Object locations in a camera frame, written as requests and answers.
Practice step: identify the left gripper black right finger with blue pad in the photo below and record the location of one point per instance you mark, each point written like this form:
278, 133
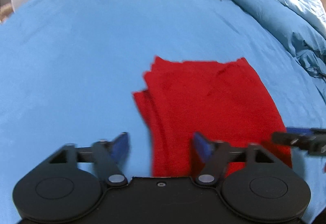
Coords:
253, 185

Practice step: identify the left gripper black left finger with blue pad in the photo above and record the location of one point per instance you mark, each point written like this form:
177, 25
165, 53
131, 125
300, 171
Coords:
71, 182

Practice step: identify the light blue quilt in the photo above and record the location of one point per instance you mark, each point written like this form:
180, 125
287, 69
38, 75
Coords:
312, 11

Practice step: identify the dark blue rolled duvet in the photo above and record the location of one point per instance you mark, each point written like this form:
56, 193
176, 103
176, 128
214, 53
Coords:
297, 36

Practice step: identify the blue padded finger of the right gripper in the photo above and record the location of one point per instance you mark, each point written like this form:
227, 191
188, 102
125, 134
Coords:
299, 130

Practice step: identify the blue bed sheet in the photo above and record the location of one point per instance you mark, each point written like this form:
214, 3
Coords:
69, 68

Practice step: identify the beige bag on floor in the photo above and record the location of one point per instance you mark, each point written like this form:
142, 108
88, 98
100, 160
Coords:
5, 11

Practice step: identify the red knit garment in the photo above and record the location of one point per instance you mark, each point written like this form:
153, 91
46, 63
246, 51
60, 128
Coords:
223, 101

